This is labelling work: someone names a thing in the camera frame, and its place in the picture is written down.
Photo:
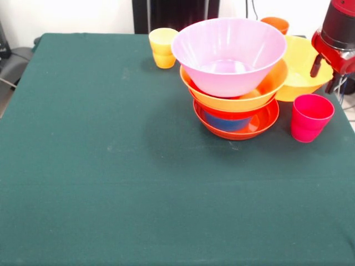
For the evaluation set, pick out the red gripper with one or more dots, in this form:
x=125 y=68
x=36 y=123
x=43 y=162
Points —
x=338 y=59

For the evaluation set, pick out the large orange plastic bowl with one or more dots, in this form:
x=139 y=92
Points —
x=299 y=63
x=222 y=102

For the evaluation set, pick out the light blue translucent bowl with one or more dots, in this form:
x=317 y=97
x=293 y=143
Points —
x=227 y=124

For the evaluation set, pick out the red plastic bowl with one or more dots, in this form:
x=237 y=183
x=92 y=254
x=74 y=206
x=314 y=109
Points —
x=266 y=122
x=222 y=113

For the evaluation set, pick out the large pink plastic bowl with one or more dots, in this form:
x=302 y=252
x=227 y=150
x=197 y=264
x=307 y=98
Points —
x=210 y=50

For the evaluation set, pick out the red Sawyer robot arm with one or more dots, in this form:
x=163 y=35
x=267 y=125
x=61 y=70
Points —
x=339 y=27

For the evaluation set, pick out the crimson plastic cup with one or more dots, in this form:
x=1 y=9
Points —
x=308 y=124

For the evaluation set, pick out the orange plastic cup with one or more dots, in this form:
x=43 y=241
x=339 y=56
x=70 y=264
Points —
x=278 y=23

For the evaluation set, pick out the yellow plastic cup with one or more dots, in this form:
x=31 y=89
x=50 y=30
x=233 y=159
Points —
x=161 y=47

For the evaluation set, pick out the dark green tablecloth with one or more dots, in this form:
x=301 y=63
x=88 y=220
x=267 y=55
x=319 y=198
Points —
x=138 y=194

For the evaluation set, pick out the black chair base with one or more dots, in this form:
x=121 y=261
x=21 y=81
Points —
x=16 y=61

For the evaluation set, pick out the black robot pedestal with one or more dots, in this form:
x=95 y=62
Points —
x=172 y=14

